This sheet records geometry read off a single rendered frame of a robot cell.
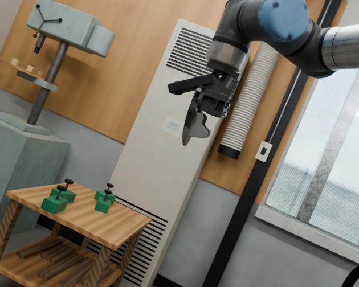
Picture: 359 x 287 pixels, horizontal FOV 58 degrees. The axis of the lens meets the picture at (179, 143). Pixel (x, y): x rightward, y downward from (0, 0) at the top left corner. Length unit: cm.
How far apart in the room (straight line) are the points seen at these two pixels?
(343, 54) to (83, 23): 188
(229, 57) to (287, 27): 15
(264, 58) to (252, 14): 158
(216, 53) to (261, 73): 150
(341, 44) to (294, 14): 11
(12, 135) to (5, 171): 22
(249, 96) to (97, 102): 117
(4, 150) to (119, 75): 98
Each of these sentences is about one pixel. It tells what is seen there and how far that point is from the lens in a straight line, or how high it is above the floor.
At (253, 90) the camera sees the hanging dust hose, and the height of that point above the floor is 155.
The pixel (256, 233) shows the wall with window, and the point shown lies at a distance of 241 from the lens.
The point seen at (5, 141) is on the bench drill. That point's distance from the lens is 227.
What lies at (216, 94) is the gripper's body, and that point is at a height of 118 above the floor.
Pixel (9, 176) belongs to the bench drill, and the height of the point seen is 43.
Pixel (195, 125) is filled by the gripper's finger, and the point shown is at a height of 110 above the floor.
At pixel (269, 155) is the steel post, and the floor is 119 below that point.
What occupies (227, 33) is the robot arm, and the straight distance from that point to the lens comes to 78.
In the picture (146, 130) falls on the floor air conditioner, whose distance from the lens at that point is 216.
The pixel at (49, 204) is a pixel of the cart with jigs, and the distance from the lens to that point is 157.
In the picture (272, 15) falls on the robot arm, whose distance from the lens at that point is 68.
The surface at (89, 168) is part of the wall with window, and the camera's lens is 262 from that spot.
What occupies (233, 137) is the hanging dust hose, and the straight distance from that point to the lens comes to 218.
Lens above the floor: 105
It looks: 1 degrees down
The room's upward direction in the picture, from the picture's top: 23 degrees clockwise
